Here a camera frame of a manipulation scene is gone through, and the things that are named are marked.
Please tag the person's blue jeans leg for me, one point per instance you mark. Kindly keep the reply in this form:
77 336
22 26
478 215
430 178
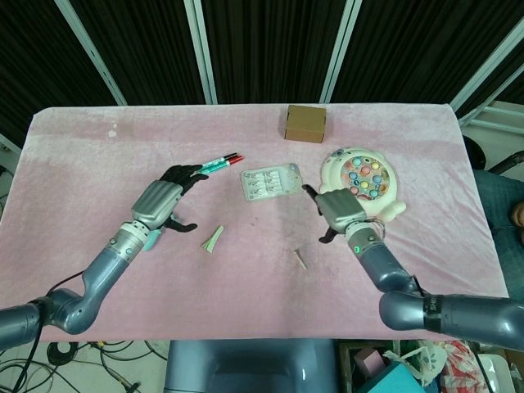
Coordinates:
495 196

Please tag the small beige stick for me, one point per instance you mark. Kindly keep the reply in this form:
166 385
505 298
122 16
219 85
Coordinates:
300 259

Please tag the teal cardboard box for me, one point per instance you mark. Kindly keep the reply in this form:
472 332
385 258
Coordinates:
393 378

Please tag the white fishing game toy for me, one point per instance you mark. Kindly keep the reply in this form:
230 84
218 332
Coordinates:
368 172

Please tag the blue-grey robot torso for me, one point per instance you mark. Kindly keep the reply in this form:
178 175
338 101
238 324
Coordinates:
249 364

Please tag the pink plush tablecloth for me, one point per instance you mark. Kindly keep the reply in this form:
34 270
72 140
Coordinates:
123 135

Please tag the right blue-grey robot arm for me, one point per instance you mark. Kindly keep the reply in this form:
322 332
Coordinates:
389 274

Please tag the white metal rack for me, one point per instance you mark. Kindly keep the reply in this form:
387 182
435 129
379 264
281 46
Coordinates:
491 116

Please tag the small brown cardboard box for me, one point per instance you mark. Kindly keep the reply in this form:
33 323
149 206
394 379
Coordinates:
305 123

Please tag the small teal toy fishing rod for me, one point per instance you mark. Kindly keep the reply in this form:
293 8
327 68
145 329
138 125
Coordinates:
152 241

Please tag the small pink box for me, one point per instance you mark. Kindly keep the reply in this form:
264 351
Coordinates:
368 360

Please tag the white plastic container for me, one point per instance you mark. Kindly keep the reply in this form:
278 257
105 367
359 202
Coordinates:
493 372

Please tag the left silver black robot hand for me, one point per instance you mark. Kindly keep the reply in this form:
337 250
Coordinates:
157 202

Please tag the clear plastic blister pack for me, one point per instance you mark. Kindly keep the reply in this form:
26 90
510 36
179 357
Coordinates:
268 182

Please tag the green paper strip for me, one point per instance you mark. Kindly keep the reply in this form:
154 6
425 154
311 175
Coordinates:
213 241

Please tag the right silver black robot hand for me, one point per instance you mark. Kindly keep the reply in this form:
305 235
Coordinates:
341 210

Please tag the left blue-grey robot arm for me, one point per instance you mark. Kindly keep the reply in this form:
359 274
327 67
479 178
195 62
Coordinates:
82 294

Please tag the floral plastic bag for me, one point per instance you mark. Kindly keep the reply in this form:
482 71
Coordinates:
425 362

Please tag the black chair armrest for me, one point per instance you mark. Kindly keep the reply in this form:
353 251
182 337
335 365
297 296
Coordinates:
509 160

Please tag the teal marker with black cap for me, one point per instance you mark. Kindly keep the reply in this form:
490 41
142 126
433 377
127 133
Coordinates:
217 161

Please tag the white partition frame post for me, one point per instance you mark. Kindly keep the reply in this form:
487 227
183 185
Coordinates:
337 53
202 53
487 65
96 57

